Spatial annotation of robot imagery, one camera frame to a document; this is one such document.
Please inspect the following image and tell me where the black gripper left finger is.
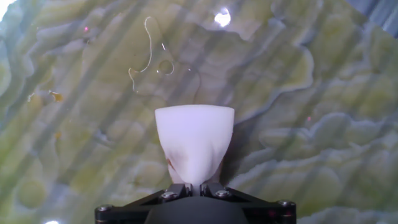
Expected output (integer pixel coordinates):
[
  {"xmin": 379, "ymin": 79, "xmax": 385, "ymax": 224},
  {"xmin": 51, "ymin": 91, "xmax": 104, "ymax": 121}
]
[{"xmin": 95, "ymin": 182, "xmax": 193, "ymax": 224}]

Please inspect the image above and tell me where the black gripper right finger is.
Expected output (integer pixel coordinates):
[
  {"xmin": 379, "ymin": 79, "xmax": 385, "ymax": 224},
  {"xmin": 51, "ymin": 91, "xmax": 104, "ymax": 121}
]
[{"xmin": 200, "ymin": 182, "xmax": 297, "ymax": 224}]

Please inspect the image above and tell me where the white sponge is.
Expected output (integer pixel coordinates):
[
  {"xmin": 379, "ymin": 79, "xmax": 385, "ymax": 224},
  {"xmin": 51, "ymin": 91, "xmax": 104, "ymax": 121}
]
[{"xmin": 154, "ymin": 104, "xmax": 236, "ymax": 187}]

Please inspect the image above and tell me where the green marble pattern mat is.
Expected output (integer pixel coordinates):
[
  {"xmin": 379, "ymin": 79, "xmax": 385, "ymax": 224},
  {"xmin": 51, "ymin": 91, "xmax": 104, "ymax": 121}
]
[{"xmin": 0, "ymin": 0, "xmax": 398, "ymax": 224}]

